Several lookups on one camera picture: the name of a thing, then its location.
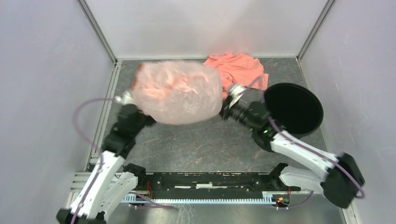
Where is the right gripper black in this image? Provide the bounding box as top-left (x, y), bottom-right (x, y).
top-left (210, 95), bottom-right (257, 132)

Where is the pink plastic trash bag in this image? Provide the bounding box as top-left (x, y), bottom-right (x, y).
top-left (131, 60), bottom-right (222, 125)

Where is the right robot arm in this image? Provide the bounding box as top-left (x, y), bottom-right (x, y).
top-left (220, 95), bottom-right (366, 209)

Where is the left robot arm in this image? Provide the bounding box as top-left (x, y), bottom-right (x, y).
top-left (56, 104), bottom-right (155, 224)

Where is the black trash bin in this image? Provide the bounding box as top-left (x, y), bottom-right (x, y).
top-left (263, 83), bottom-right (324, 139)

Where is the salmon pink cloth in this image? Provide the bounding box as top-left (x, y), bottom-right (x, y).
top-left (203, 53), bottom-right (269, 98)

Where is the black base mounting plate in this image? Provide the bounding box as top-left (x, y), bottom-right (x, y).
top-left (135, 172), bottom-right (300, 199)

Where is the orange compartment tray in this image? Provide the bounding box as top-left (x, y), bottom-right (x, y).
top-left (131, 63), bottom-right (142, 89)

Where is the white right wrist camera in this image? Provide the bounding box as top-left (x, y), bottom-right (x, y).
top-left (227, 83), bottom-right (247, 108)

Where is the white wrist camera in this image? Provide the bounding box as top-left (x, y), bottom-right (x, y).
top-left (114, 91), bottom-right (135, 105)
top-left (227, 83), bottom-right (247, 108)

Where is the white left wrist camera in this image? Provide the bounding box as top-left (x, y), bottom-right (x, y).
top-left (114, 91), bottom-right (135, 105)

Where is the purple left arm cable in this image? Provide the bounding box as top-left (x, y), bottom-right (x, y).
top-left (70, 98), bottom-right (124, 224)

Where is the aluminium frame rail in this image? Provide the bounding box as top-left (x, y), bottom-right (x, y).
top-left (70, 172), bottom-right (351, 205)

